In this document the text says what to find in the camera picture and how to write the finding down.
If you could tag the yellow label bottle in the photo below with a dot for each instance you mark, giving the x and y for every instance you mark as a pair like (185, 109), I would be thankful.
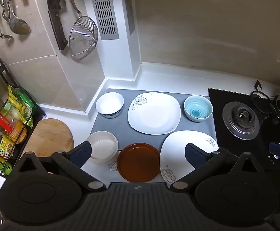
(5, 146)

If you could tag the wooden cutting board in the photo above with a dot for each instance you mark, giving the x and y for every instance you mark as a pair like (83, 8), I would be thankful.
(48, 134)

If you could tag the yellow packet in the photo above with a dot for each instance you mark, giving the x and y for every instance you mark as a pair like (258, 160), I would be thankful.
(13, 101)

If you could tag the white square floral plate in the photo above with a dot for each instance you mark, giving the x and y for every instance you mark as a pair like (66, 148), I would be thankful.
(154, 113)
(176, 149)

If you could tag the cream white bowl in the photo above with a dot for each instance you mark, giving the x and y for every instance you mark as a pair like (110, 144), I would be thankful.
(105, 146)

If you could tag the white bowl with blue pattern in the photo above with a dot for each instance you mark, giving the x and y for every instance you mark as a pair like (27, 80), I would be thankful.
(108, 103)

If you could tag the black pot support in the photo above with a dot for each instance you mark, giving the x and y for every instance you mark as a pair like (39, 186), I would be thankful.
(257, 93)

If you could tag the orange oil bottle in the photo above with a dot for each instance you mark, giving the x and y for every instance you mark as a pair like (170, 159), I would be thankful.
(10, 127)

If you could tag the steel mesh strainer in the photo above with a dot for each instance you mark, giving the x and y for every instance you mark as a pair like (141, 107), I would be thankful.
(83, 38)

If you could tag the steel gas burner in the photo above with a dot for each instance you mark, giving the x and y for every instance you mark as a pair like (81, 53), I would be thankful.
(233, 127)

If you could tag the black glass gas stove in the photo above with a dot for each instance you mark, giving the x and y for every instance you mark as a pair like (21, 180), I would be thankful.
(217, 105)

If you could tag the grey vent grille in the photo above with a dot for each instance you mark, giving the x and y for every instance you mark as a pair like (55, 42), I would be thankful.
(104, 9)

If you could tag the blue striped bowl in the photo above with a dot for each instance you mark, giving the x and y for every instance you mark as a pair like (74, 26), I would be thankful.
(197, 108)

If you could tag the brown round plate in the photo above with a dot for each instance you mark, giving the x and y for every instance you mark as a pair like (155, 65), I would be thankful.
(138, 162)

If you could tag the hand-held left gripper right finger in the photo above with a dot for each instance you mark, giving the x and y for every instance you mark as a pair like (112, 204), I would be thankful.
(194, 155)

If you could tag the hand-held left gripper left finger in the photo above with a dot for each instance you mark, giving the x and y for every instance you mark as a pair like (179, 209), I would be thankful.
(81, 152)

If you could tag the steel ladle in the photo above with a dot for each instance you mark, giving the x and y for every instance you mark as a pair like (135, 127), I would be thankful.
(19, 25)

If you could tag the grey table mat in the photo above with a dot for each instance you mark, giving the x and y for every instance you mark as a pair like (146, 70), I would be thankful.
(113, 127)

